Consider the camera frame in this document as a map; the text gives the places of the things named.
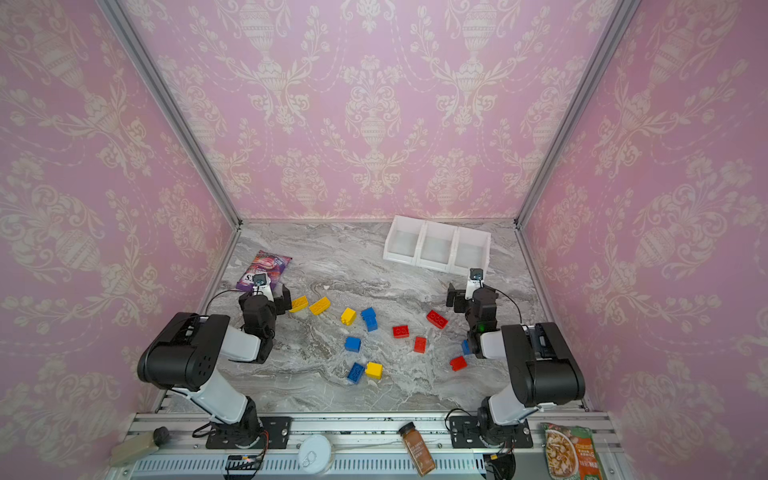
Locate red lego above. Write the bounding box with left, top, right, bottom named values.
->
left=413, top=337, right=427, bottom=354
left=449, top=356, right=468, bottom=372

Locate white bin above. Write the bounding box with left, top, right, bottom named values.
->
left=449, top=227, right=491, bottom=276
left=416, top=221, right=458, bottom=272
left=383, top=216, right=426, bottom=265

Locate yellow square lego brick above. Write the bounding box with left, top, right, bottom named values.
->
left=340, top=308, right=357, bottom=326

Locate blue lego bottom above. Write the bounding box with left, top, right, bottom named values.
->
left=347, top=363, right=365, bottom=384

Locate blue long lego brick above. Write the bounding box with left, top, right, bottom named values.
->
left=363, top=316, right=378, bottom=332

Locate green food packet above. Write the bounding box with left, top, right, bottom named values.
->
left=542, top=423, right=606, bottom=480

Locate red arch lego brick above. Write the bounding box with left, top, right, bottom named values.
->
left=426, top=310, right=448, bottom=330

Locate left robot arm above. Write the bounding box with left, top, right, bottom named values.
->
left=137, top=286, right=292, bottom=452

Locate blue square lego brick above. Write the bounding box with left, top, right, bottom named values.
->
left=360, top=307, right=376, bottom=319

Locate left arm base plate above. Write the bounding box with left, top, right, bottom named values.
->
left=205, top=416, right=293, bottom=450

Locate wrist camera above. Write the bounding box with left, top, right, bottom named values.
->
left=465, top=268, right=484, bottom=300
left=251, top=272, right=274, bottom=301

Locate spice jar brown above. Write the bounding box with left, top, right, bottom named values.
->
left=398, top=422, right=437, bottom=477

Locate yellow lego bottom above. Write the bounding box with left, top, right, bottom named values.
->
left=365, top=362, right=383, bottom=380

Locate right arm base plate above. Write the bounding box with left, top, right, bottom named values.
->
left=447, top=415, right=534, bottom=449

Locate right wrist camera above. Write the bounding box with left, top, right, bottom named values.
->
left=465, top=268, right=484, bottom=300

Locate white round disc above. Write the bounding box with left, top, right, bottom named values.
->
left=298, top=435, right=334, bottom=475

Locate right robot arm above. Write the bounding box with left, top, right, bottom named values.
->
left=446, top=282, right=586, bottom=448

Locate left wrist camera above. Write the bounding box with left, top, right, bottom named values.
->
left=251, top=272, right=274, bottom=301

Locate yellow long lego brick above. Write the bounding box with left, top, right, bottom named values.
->
left=290, top=296, right=309, bottom=313

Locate purple candy bag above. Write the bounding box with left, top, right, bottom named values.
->
left=236, top=250, right=292, bottom=291

